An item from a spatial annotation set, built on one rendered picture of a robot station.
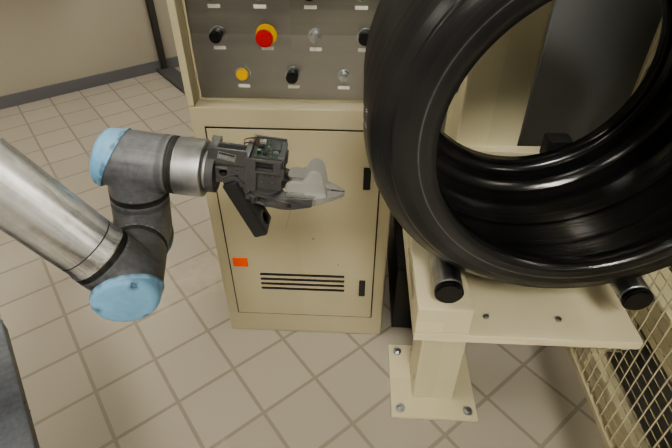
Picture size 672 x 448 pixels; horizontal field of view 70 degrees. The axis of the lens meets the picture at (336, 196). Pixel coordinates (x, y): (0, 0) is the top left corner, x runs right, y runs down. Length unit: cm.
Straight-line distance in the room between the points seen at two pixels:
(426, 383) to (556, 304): 78
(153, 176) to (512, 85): 66
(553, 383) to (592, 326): 95
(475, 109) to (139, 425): 136
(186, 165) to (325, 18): 62
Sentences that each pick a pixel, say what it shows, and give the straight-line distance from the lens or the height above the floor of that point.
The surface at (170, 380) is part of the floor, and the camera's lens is 181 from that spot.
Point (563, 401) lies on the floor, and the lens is 184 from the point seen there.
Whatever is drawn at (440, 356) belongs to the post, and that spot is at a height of 23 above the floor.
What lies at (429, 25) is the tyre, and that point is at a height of 130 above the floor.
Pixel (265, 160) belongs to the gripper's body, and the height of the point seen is 109.
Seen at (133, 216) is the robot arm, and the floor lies 99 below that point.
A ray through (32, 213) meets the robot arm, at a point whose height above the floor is 110.
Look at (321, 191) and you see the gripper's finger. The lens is 73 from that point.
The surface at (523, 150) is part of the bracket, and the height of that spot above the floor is 95.
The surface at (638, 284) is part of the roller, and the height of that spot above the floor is 92.
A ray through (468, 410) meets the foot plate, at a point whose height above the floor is 2.
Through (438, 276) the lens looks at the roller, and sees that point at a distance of 76.
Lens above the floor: 145
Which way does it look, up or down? 36 degrees down
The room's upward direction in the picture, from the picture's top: straight up
